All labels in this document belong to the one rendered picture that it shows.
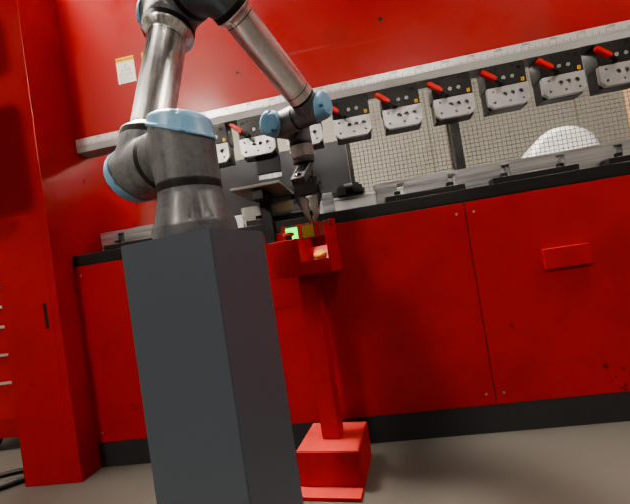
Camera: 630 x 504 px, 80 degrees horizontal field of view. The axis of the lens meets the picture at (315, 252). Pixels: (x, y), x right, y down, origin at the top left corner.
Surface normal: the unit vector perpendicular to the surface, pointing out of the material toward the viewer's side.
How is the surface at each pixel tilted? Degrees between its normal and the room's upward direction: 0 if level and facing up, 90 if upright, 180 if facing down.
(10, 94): 90
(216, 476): 90
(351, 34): 90
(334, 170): 90
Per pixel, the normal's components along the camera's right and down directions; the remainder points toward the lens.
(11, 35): -0.14, 0.00
